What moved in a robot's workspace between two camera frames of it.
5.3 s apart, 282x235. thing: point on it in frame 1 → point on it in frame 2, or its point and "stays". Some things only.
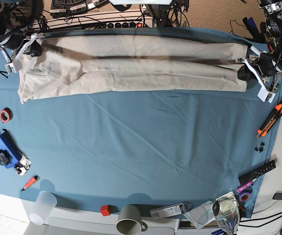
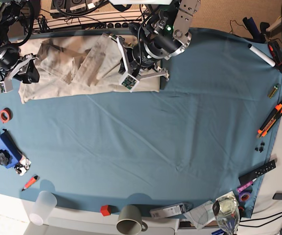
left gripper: [17, 40] → [10, 63]
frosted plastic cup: [45, 203] stays
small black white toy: [23, 166] stays
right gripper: [268, 67] → [141, 62]
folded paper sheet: [203, 214] stays
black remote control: [257, 172] stays
